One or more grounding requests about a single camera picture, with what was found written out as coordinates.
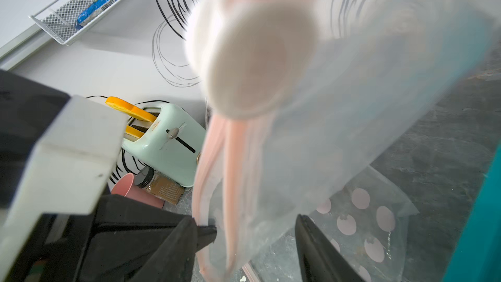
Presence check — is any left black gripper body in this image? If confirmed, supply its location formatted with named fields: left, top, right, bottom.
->
left=1, top=71, right=217, bottom=281

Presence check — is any blue candy packet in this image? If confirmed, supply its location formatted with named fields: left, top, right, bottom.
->
left=75, top=0, right=118, bottom=30

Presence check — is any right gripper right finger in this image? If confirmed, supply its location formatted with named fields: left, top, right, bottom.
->
left=295, top=215, right=363, bottom=282

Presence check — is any mint green toaster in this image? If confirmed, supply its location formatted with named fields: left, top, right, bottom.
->
left=122, top=103, right=206, bottom=187

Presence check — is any lower toast slice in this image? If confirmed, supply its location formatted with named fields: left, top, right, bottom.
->
left=124, top=126, right=144, bottom=140

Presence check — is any toast slice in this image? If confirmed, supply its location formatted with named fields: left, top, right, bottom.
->
left=124, top=126, right=144, bottom=140
left=105, top=97, right=156, bottom=123

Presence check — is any upper toast slice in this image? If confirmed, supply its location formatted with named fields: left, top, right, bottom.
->
left=105, top=97, right=156, bottom=123

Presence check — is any clear zipper bag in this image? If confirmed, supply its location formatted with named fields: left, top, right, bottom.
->
left=186, top=0, right=500, bottom=281
left=241, top=167, right=418, bottom=281

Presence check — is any white wire shelf basket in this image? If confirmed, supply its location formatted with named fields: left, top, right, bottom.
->
left=29, top=0, right=125, bottom=46

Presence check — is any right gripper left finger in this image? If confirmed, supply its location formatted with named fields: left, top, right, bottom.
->
left=131, top=218, right=198, bottom=282

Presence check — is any brown spice jar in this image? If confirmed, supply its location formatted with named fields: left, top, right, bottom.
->
left=134, top=167, right=185, bottom=205

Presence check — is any red cup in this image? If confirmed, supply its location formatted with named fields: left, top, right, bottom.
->
left=111, top=173, right=164, bottom=209

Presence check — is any teal plastic basket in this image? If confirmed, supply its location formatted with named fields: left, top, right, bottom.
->
left=442, top=148, right=500, bottom=281

